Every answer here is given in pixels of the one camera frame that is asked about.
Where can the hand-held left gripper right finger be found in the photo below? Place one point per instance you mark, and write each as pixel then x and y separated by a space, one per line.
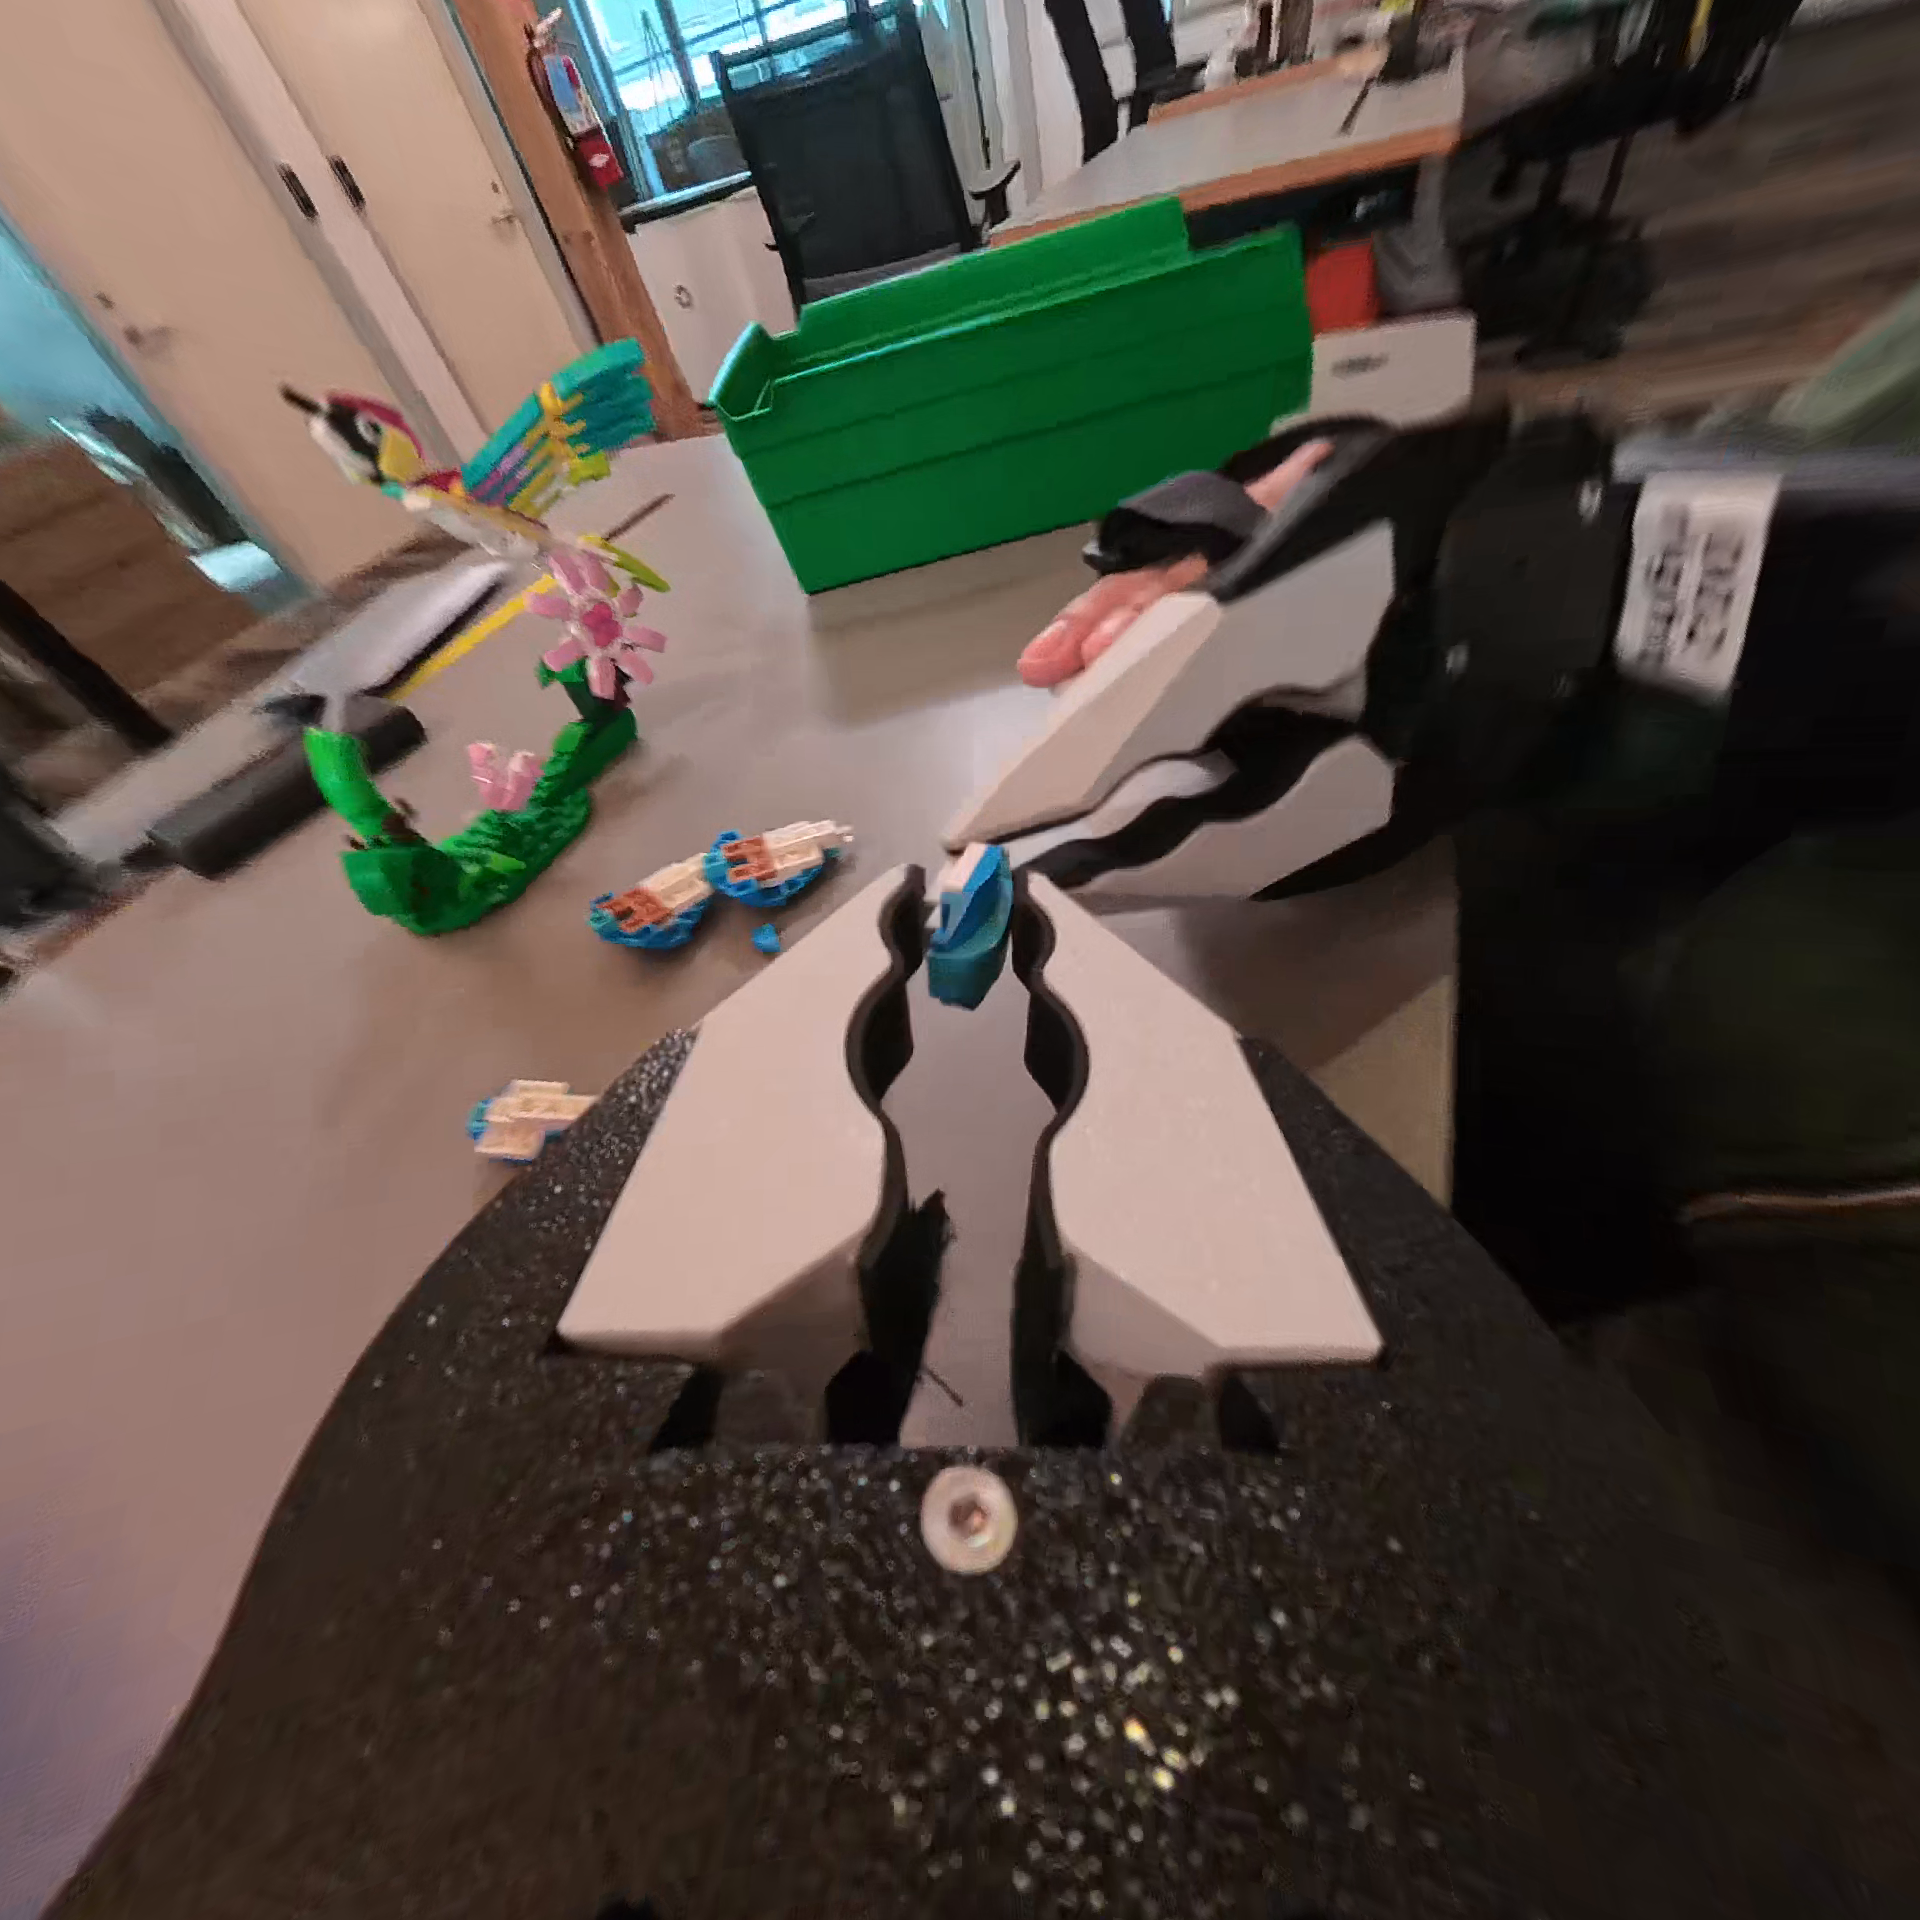
pixel 1184 1184

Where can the person's right hand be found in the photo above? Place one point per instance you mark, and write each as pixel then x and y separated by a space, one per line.
pixel 1103 623

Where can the blue orange white lego assembly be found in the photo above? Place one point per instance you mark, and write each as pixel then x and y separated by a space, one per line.
pixel 774 862
pixel 653 909

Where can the green plastic bin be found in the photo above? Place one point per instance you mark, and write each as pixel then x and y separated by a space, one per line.
pixel 1021 406

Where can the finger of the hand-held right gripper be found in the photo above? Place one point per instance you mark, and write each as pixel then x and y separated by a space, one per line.
pixel 1172 690
pixel 1307 826

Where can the small blue white lego piece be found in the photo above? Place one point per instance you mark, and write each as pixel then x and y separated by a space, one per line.
pixel 968 937

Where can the wooden edged desk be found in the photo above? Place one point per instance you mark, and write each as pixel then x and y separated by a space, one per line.
pixel 1277 129

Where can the black flat pad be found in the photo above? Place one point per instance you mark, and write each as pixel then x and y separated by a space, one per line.
pixel 270 786

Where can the wooden post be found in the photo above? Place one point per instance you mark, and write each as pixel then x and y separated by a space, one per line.
pixel 599 255

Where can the red fire extinguisher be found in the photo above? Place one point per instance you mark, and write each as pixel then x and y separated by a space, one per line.
pixel 579 99

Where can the black mesh office chair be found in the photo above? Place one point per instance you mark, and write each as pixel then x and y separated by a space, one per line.
pixel 855 150

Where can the grey instruction booklet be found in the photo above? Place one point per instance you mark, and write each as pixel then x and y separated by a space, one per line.
pixel 406 615

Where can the white waste cabinet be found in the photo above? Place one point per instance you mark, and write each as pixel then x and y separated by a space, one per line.
pixel 704 285

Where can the white box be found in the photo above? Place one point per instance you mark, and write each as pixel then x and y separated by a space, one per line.
pixel 1396 368

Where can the lego bird flower model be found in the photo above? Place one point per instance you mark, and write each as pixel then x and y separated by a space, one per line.
pixel 451 879

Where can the orange container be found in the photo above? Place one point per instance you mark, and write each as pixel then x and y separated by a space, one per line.
pixel 1340 285

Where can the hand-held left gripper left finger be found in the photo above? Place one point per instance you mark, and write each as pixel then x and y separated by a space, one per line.
pixel 751 1171

